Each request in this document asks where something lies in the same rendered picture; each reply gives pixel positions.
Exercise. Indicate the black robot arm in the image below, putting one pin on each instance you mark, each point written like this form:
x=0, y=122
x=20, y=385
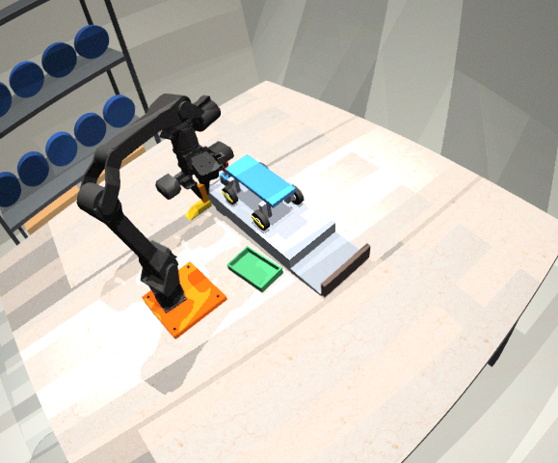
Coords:
x=179, y=118

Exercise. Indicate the small blue-topped trolley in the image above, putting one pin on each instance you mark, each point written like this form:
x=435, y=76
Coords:
x=270, y=188

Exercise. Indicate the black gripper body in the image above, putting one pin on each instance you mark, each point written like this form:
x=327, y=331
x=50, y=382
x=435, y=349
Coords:
x=169, y=186

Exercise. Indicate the green tray floor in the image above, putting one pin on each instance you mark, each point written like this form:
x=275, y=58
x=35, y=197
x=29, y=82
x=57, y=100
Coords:
x=254, y=268

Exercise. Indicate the green tray rim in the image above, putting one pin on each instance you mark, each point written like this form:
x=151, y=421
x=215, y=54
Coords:
x=269, y=282

